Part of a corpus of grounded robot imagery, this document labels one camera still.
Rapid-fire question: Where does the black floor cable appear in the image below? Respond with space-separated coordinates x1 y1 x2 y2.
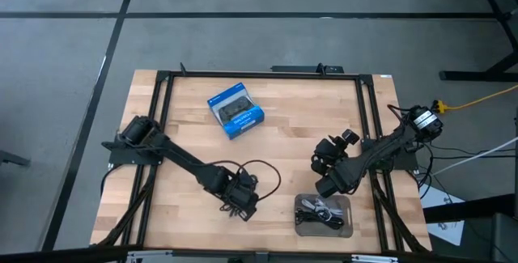
416 141 518 200

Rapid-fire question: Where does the black aluminium table frame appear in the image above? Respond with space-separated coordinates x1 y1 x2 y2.
91 67 433 258

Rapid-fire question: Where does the black USB-C cable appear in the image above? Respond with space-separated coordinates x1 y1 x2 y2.
295 207 346 231

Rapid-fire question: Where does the black neighbouring table stand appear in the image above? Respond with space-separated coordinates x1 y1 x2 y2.
406 0 518 83

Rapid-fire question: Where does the black-green braided USB-C cable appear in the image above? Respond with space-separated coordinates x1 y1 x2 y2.
208 158 282 203

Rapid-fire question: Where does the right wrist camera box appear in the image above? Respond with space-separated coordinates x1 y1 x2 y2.
341 128 361 147

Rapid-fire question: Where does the black furniture foot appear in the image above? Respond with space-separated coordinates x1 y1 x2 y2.
0 149 32 168

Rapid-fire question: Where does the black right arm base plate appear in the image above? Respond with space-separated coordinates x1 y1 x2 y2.
361 138 419 172

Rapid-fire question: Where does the blue game controller box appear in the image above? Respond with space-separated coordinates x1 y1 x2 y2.
206 81 265 141

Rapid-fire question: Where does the black bar behind table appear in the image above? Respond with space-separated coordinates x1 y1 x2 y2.
270 62 346 75

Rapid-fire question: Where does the yellow extension cable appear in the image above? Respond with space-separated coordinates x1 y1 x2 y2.
431 84 518 115

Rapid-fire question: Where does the white floor cable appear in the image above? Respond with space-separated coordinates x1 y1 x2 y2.
431 136 518 177

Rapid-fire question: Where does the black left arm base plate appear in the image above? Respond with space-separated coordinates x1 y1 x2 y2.
105 140 163 167

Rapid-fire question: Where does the white paper sheet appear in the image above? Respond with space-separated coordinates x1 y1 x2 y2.
419 183 467 247

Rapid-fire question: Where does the white USB-C cable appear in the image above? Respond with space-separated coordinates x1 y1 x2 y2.
301 197 344 223

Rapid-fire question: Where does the dark grey equipment case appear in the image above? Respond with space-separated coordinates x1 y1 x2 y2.
422 193 518 263

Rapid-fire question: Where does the translucent grey plastic bin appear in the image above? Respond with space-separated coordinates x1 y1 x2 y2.
294 193 355 239

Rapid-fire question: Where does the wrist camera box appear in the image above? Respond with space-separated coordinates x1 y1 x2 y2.
341 128 361 147
237 168 258 189

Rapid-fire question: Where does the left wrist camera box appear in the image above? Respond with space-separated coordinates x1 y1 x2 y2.
237 168 258 189

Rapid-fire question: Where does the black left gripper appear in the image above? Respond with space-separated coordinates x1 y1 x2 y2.
220 176 260 222

